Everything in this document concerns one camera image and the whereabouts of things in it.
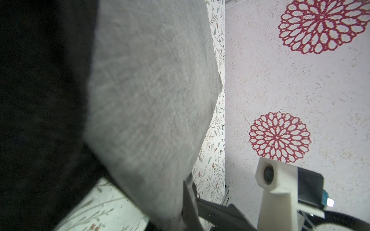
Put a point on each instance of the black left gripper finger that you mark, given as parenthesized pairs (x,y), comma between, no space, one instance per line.
(223,218)

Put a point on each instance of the grey laptop bag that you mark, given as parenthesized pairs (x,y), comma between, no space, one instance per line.
(123,90)

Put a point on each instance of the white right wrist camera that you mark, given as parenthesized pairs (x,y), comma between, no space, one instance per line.
(290,195)

